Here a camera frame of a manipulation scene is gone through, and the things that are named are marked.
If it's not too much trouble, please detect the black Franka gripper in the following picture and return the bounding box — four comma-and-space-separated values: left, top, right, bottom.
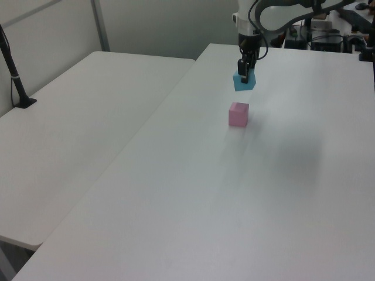
237, 33, 263, 85

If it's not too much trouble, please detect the blue foam cube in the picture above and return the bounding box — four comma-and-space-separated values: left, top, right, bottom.
232, 68, 257, 92

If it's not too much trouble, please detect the black clamp camera stand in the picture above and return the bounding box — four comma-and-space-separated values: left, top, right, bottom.
358, 25, 375, 63

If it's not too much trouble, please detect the pink foam cube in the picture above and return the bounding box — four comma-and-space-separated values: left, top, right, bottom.
228, 101, 250, 128

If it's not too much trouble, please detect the white side table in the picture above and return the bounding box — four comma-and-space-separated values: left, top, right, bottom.
0, 50, 196, 247

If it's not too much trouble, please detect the black camera pole with base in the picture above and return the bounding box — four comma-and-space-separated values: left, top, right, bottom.
0, 23, 38, 110

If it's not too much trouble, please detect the black equipment box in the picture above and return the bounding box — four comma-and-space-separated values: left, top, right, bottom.
309, 34, 344, 53

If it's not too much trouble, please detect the cluttered background desk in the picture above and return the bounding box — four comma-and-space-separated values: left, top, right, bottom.
333, 0, 375, 35

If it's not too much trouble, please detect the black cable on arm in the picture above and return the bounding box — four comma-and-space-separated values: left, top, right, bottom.
247, 0, 270, 60

